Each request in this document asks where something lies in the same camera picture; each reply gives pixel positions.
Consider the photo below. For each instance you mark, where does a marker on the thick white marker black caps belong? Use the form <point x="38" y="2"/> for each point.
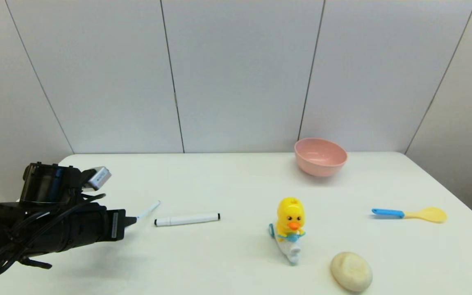
<point x="187" y="219"/>

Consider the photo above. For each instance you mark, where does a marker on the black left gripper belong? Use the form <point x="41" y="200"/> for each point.
<point x="96" y="225"/>

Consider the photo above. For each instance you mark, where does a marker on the thin white pen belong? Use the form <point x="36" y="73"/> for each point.
<point x="148" y="210"/>

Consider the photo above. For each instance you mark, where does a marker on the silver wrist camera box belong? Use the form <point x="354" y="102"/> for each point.
<point x="98" y="178"/>

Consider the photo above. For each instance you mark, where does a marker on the pink plastic bowl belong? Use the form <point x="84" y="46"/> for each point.
<point x="320" y="157"/>

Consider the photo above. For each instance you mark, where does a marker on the yellow duck scooter toy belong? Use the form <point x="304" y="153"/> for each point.
<point x="290" y="215"/>

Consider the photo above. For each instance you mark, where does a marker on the cream round bun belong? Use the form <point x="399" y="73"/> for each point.
<point x="350" y="271"/>

